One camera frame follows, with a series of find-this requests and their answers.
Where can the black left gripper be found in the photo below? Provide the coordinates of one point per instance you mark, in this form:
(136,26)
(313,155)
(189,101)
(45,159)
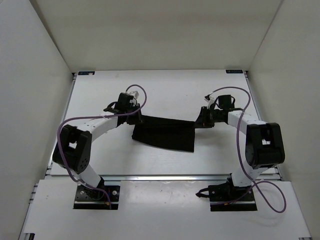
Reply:
(138,119)

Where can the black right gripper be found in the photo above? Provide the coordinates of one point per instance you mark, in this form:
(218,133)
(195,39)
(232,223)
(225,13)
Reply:
(202,121)

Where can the black skirt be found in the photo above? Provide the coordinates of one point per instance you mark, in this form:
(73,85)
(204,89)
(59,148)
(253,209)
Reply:
(166,133)

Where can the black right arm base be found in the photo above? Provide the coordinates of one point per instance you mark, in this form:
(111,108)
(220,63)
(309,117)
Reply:
(226,197)

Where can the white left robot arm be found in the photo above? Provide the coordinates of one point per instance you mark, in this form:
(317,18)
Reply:
(73,151)

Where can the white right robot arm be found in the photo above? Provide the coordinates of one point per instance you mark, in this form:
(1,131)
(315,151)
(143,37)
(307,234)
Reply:
(264,146)

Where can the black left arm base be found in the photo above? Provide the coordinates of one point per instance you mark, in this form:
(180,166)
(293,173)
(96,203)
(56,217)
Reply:
(88,199)

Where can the dark right corner label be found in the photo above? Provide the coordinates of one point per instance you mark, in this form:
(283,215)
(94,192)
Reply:
(234,71)

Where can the dark corner label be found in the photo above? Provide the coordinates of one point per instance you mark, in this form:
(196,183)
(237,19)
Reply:
(86,73)
(234,71)

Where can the dark left corner label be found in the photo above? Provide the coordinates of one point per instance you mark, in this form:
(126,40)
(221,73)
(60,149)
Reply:
(86,73)

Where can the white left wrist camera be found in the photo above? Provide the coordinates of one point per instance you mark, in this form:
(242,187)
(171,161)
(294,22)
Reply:
(135,94)

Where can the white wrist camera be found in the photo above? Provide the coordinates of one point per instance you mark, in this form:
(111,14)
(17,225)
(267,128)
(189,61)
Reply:
(135,94)
(211,101)

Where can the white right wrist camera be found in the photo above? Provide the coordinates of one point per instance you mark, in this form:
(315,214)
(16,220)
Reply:
(211,101)

